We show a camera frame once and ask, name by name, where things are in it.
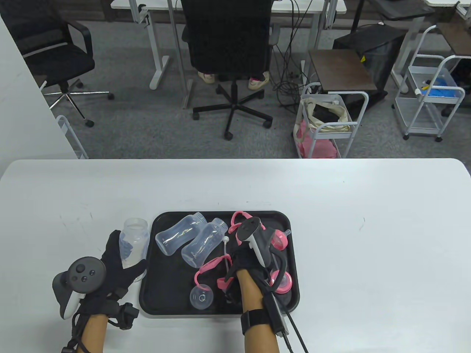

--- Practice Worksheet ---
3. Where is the person's right hand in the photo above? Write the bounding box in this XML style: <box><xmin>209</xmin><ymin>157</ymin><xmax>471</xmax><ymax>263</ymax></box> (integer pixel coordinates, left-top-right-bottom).
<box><xmin>225</xmin><ymin>246</ymin><xmax>265</xmax><ymax>285</ymax></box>

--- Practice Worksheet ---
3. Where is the person's left hand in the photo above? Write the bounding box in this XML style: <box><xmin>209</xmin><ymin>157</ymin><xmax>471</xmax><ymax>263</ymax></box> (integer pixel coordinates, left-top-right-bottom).
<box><xmin>78</xmin><ymin>230</ymin><xmax>148</xmax><ymax>316</ymax></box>

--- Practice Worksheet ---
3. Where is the pink collar with nipple straw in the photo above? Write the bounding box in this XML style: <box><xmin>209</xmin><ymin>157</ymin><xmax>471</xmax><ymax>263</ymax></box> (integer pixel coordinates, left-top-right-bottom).
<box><xmin>270</xmin><ymin>270</ymin><xmax>294</xmax><ymax>295</ymax></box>
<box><xmin>272</xmin><ymin>229</ymin><xmax>292</xmax><ymax>251</ymax></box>
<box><xmin>216</xmin><ymin>235</ymin><xmax>236</xmax><ymax>293</ymax></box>

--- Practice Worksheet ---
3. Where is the clear baby bottle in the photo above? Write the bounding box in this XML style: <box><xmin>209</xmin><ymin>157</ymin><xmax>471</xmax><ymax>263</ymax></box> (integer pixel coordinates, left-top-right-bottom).
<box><xmin>155</xmin><ymin>212</ymin><xmax>207</xmax><ymax>256</ymax></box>
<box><xmin>181</xmin><ymin>218</ymin><xmax>229</xmax><ymax>268</ymax></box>
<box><xmin>118</xmin><ymin>218</ymin><xmax>150</xmax><ymax>270</ymax></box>

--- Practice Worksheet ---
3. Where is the clear dome bottle cap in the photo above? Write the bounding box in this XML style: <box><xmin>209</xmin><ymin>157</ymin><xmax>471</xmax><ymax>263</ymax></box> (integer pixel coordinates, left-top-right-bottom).
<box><xmin>190</xmin><ymin>285</ymin><xmax>215</xmax><ymax>311</ymax></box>

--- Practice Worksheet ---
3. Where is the person's right forearm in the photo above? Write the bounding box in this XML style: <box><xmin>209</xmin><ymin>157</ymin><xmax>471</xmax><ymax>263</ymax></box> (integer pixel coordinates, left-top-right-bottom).
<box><xmin>235</xmin><ymin>270</ymin><xmax>281</xmax><ymax>353</ymax></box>

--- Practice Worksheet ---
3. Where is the person's left forearm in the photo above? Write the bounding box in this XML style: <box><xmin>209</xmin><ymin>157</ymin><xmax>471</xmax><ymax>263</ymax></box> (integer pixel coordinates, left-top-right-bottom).
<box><xmin>79</xmin><ymin>314</ymin><xmax>109</xmax><ymax>353</ymax></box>

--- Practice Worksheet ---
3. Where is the black and white controller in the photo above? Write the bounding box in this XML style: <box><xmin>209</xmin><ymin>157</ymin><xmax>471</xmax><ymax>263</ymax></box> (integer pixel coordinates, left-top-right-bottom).
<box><xmin>235</xmin><ymin>217</ymin><xmax>292</xmax><ymax>293</ymax></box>
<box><xmin>52</xmin><ymin>256</ymin><xmax>107</xmax><ymax>320</ymax></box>

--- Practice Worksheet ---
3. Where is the black plastic tray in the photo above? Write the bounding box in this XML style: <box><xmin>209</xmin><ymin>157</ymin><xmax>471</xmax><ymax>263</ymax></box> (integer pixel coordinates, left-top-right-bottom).
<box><xmin>139</xmin><ymin>210</ymin><xmax>300</xmax><ymax>319</ymax></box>

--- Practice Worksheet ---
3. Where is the pink bag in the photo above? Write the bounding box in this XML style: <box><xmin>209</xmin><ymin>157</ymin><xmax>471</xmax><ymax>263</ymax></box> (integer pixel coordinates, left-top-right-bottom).
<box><xmin>293</xmin><ymin>121</ymin><xmax>341</xmax><ymax>159</ymax></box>

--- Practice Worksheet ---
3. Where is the white trolley cart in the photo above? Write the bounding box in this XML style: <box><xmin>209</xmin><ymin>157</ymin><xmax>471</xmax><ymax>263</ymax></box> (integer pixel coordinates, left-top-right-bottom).
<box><xmin>293</xmin><ymin>82</ymin><xmax>369</xmax><ymax>159</ymax></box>
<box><xmin>392</xmin><ymin>24</ymin><xmax>467</xmax><ymax>142</ymax></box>

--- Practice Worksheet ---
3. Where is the beige tote bag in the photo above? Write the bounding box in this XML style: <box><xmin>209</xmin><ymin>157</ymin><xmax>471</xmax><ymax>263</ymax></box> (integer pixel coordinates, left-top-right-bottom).
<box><xmin>304</xmin><ymin>97</ymin><xmax>352</xmax><ymax>133</ymax></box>

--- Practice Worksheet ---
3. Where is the white partition board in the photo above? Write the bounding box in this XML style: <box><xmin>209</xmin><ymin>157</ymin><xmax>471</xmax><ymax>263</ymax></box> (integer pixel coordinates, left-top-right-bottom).
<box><xmin>0</xmin><ymin>17</ymin><xmax>79</xmax><ymax>176</ymax></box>

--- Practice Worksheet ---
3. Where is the brown side table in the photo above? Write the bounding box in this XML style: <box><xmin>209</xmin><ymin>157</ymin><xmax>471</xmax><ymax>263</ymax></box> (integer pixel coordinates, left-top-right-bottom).
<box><xmin>308</xmin><ymin>48</ymin><xmax>389</xmax><ymax>107</ymax></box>

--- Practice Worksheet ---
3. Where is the black high-back office chair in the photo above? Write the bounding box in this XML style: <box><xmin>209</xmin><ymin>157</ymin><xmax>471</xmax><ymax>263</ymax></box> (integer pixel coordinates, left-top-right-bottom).
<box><xmin>180</xmin><ymin>0</ymin><xmax>282</xmax><ymax>141</ymax></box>

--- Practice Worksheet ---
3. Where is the black office chair with armrests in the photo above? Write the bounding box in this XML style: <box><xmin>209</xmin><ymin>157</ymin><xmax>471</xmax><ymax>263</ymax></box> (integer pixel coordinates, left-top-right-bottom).
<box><xmin>0</xmin><ymin>0</ymin><xmax>115</xmax><ymax>128</ymax></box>

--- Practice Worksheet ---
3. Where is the blue cloth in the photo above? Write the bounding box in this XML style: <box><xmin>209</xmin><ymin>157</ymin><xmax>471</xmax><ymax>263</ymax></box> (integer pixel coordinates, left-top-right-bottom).
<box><xmin>416</xmin><ymin>75</ymin><xmax>465</xmax><ymax>98</ymax></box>

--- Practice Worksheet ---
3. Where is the white desk with legs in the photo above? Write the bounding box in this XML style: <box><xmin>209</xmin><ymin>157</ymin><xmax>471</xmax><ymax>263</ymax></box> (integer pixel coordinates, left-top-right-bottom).
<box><xmin>110</xmin><ymin>0</ymin><xmax>347</xmax><ymax>110</ymax></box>

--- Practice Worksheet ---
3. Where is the black desk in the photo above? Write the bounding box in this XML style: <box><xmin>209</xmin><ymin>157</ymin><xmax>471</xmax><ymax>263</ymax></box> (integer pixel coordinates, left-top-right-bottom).
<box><xmin>350</xmin><ymin>0</ymin><xmax>436</xmax><ymax>35</ymax></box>

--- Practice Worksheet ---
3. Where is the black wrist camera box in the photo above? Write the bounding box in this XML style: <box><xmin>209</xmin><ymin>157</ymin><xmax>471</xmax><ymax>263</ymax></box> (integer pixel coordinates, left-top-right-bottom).
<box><xmin>241</xmin><ymin>290</ymin><xmax>291</xmax><ymax>337</ymax></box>

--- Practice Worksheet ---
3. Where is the aluminium frame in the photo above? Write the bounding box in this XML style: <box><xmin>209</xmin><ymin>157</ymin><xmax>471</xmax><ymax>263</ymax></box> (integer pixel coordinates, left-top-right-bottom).
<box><xmin>166</xmin><ymin>0</ymin><xmax>195</xmax><ymax>110</ymax></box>

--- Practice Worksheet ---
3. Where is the bundle of black cables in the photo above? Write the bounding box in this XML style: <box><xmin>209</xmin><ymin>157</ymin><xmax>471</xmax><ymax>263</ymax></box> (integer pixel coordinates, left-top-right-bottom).
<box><xmin>270</xmin><ymin>0</ymin><xmax>313</xmax><ymax>107</ymax></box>

